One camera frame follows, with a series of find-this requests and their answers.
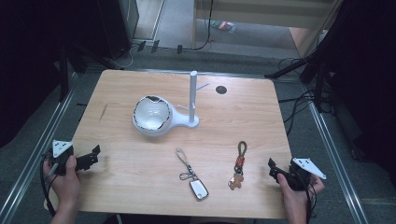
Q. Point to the person's left hand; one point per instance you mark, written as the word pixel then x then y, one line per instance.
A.
pixel 65 186

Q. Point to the black metal stand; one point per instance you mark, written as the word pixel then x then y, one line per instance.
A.
pixel 320 56

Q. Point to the metal floor rail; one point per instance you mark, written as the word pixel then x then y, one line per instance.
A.
pixel 34 155
pixel 336 161

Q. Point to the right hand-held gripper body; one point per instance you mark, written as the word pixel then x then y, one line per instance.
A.
pixel 300 177

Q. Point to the colourful packet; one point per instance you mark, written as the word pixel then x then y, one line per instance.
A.
pixel 223 26

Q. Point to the black power plug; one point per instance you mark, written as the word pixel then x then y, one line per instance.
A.
pixel 179 48

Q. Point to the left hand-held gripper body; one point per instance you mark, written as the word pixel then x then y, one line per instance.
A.
pixel 59 148

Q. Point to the dark round table grommet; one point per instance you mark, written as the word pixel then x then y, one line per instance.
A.
pixel 221 90

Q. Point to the white key rack with bowl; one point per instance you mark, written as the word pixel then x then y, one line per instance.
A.
pixel 152 115

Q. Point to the black cabinet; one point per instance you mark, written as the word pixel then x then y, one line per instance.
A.
pixel 115 25

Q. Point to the person's right hand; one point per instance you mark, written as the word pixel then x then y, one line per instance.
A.
pixel 292 199

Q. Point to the light wooden desk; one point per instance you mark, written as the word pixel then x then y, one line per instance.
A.
pixel 264 14

